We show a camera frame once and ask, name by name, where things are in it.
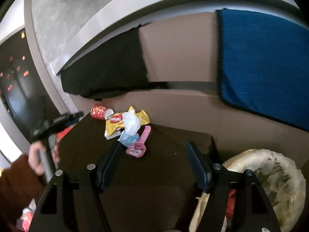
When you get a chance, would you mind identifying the red paper cup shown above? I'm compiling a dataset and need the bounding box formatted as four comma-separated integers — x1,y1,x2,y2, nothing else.
90,104,114,120

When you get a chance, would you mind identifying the pink candy wrapper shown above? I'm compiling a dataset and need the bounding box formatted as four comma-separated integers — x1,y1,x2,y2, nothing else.
126,125,151,158

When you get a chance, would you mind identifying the light blue wrapper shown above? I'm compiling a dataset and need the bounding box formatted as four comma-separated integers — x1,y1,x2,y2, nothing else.
118,131,139,147

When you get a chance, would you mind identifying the yellow chips bag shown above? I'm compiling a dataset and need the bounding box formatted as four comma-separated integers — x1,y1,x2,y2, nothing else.
104,106,150,139

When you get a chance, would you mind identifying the white paper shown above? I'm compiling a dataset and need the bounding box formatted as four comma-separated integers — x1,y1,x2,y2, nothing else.
122,109,141,136

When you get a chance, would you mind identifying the red plastic bag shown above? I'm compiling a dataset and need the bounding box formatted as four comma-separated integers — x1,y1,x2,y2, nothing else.
226,190,236,219

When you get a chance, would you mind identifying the red sleeve left forearm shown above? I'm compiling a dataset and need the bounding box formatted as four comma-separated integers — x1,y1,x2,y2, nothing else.
0,154,46,231

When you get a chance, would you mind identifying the person left hand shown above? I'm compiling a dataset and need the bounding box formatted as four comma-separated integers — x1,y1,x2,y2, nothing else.
28,141,60,177

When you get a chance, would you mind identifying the black refrigerator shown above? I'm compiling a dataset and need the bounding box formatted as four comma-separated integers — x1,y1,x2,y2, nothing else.
0,29,60,142

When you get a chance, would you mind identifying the black hanging cloth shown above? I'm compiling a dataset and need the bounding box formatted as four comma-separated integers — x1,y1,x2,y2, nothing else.
60,28,168,101

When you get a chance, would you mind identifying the blue hanging towel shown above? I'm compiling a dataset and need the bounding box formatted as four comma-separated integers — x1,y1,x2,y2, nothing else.
217,9,308,131

